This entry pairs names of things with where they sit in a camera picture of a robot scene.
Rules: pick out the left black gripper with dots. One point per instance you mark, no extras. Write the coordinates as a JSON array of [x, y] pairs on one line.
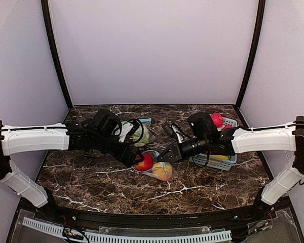
[[128, 157]]

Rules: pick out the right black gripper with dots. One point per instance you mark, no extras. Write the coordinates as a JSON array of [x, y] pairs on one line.
[[177, 153]]

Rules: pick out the clear zip bag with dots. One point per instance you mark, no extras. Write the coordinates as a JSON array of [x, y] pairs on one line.
[[147, 123], [154, 154]]

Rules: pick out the red round fruit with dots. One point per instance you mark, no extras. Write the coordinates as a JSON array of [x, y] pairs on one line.
[[146, 165]]

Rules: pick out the orange fruit toy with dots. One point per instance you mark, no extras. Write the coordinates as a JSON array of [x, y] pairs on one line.
[[162, 170]]

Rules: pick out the white cauliflower toy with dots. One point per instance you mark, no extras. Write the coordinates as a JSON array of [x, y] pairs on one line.
[[142, 137]]

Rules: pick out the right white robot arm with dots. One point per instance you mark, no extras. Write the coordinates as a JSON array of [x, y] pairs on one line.
[[237, 140]]

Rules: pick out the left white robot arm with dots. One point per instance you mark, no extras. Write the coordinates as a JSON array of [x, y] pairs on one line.
[[104, 132]]

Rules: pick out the yellow lemon toy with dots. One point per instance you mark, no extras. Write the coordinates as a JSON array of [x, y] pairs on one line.
[[221, 157]]

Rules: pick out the light blue plastic basket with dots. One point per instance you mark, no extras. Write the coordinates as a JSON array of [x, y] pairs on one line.
[[221, 162]]

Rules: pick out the pink red apple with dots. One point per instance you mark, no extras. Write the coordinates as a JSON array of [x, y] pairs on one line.
[[217, 120]]

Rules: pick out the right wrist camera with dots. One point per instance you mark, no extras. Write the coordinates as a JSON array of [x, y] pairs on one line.
[[174, 131]]

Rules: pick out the white slotted cable duct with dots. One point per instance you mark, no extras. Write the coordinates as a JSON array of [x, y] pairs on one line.
[[112, 234]]

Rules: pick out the left black frame post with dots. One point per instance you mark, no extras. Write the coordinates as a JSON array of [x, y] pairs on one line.
[[54, 53]]

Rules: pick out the black frame post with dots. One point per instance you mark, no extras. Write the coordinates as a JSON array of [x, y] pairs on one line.
[[252, 53], [54, 53]]

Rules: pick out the right black frame post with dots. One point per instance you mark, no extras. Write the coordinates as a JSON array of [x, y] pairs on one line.
[[252, 53]]

